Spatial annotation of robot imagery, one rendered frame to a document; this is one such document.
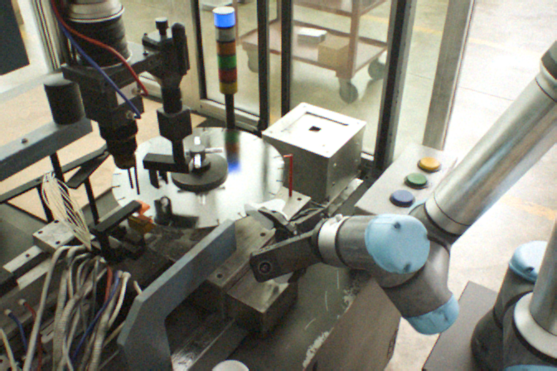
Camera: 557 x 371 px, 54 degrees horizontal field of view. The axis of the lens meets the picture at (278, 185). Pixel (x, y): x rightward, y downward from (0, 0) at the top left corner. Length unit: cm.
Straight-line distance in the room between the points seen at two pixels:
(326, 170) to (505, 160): 53
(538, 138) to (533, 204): 199
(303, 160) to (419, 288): 55
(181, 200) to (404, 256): 45
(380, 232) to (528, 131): 22
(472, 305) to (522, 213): 157
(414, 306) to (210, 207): 40
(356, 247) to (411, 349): 127
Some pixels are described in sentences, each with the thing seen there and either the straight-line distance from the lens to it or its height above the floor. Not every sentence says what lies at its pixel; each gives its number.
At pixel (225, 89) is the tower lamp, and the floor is 98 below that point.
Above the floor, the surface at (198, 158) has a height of 100.
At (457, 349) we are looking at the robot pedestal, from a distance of 105.
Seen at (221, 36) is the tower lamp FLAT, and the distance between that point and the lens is 122.
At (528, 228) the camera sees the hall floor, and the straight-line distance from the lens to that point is 259.
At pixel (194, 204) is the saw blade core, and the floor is 95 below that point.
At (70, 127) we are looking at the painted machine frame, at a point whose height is 104.
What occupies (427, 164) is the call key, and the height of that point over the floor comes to 91.
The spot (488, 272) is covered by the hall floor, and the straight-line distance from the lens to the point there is 232.
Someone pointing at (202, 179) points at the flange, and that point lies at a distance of 102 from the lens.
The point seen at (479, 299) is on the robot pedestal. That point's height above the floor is 75.
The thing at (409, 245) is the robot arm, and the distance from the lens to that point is 70.
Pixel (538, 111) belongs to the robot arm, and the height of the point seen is 123.
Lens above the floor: 155
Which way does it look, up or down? 37 degrees down
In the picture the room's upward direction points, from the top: straight up
